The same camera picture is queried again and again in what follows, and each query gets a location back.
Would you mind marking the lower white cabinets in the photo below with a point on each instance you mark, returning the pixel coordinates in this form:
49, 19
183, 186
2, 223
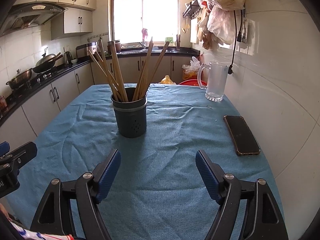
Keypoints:
33, 106

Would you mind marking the white wall power strip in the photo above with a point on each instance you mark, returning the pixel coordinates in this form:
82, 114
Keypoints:
244, 30

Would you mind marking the red trash bin with bags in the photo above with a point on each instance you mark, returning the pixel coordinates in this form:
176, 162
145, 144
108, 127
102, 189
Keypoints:
190, 70

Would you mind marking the dark cylindrical utensil holder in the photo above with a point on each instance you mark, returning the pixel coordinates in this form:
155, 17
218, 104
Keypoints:
130, 116

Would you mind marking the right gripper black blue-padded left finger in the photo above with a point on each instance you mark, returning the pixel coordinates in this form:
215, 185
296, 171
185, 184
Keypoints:
54, 213

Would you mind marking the pink hanging plastic bag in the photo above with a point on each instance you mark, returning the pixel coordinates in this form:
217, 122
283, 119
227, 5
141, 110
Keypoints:
216, 27

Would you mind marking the black smartphone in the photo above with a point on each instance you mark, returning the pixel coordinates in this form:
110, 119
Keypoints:
241, 135

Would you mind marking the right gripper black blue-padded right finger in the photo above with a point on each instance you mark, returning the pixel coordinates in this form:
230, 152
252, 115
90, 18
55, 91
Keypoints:
262, 218

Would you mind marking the red plastic basin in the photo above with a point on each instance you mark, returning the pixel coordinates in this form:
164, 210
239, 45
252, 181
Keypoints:
192, 82

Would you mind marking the silver rice cooker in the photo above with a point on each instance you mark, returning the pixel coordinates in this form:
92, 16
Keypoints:
84, 49

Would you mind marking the black range hood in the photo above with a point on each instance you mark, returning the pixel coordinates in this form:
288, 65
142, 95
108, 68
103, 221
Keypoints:
28, 15

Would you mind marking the steel sink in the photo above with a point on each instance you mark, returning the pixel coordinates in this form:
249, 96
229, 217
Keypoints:
135, 46

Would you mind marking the upper white cabinets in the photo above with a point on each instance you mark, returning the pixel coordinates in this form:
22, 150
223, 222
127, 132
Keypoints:
75, 20

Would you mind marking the black wall rack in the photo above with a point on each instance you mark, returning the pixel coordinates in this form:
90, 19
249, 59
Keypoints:
192, 10

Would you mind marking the window with brown frame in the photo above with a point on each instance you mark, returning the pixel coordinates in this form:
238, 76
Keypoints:
139, 21

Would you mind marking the black electric kettle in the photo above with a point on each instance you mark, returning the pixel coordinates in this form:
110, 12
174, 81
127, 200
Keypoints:
67, 57

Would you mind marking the clear glass beer mug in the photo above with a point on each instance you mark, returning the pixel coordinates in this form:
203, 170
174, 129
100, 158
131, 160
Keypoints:
216, 82

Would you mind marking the brown clay pot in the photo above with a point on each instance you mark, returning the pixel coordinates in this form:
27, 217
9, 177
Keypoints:
117, 45

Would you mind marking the blue table cloth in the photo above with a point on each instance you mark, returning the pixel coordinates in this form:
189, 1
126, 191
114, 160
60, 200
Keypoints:
158, 192

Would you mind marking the sauce bottles group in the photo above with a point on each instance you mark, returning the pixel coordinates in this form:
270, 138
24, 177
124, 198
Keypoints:
3, 105

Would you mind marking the steel pot with lid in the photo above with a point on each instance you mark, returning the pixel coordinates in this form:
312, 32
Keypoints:
20, 78

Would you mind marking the white cabinets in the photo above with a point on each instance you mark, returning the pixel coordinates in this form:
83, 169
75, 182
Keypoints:
33, 106
75, 20

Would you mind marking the yellow plastic bag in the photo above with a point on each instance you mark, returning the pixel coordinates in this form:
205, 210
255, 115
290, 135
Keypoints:
167, 81

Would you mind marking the black wok with lid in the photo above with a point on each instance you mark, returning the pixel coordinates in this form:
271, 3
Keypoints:
46, 62

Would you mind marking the wooden chopstick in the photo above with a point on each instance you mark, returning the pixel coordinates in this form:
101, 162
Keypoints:
146, 84
145, 71
100, 72
112, 83
138, 81
118, 74

